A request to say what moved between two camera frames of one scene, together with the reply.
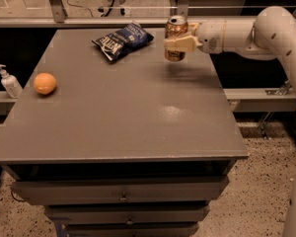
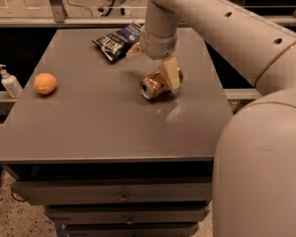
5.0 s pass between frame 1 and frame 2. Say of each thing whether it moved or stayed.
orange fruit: stayed
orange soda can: moved
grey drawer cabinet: stayed
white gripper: moved
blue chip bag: stayed
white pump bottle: stayed
